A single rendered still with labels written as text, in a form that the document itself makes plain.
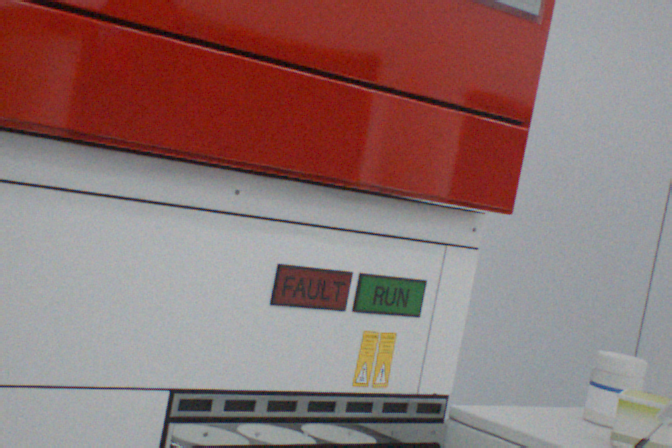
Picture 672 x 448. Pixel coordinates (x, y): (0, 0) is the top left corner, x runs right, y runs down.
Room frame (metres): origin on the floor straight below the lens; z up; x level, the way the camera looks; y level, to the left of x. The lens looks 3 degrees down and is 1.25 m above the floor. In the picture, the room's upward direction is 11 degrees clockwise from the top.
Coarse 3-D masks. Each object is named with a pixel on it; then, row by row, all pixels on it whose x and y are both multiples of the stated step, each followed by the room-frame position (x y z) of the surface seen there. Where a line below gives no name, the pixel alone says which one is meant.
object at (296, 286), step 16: (288, 272) 1.46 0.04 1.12; (304, 272) 1.47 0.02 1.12; (320, 272) 1.49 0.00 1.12; (288, 288) 1.46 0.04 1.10; (304, 288) 1.48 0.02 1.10; (320, 288) 1.49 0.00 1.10; (336, 288) 1.51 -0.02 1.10; (304, 304) 1.48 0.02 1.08; (320, 304) 1.50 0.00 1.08; (336, 304) 1.51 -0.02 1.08
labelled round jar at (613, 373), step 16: (608, 352) 1.78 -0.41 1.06; (608, 368) 1.74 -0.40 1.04; (624, 368) 1.73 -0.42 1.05; (640, 368) 1.74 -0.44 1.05; (592, 384) 1.76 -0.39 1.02; (608, 384) 1.74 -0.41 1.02; (624, 384) 1.73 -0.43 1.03; (640, 384) 1.74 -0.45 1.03; (592, 400) 1.75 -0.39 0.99; (608, 400) 1.73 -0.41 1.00; (592, 416) 1.74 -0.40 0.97; (608, 416) 1.73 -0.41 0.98
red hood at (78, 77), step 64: (0, 0) 1.13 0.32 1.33; (64, 0) 1.17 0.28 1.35; (128, 0) 1.22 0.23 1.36; (192, 0) 1.27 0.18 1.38; (256, 0) 1.32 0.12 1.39; (320, 0) 1.37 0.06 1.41; (384, 0) 1.44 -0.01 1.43; (448, 0) 1.50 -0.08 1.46; (512, 0) 1.58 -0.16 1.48; (0, 64) 1.14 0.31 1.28; (64, 64) 1.18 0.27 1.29; (128, 64) 1.23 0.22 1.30; (192, 64) 1.27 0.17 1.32; (256, 64) 1.33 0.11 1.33; (320, 64) 1.39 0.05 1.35; (384, 64) 1.45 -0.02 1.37; (448, 64) 1.52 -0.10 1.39; (512, 64) 1.60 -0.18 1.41; (64, 128) 1.19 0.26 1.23; (128, 128) 1.23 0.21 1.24; (192, 128) 1.28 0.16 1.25; (256, 128) 1.34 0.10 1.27; (320, 128) 1.40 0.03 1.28; (384, 128) 1.46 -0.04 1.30; (448, 128) 1.53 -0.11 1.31; (512, 128) 1.61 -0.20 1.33; (384, 192) 1.48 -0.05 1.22; (448, 192) 1.55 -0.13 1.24; (512, 192) 1.63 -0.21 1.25
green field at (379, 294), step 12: (372, 288) 1.55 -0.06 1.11; (384, 288) 1.56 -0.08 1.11; (396, 288) 1.58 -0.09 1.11; (408, 288) 1.59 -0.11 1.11; (420, 288) 1.61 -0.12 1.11; (360, 300) 1.54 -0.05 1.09; (372, 300) 1.55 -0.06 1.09; (384, 300) 1.57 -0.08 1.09; (396, 300) 1.58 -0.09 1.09; (408, 300) 1.59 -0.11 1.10; (420, 300) 1.61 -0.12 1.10; (408, 312) 1.60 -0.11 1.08
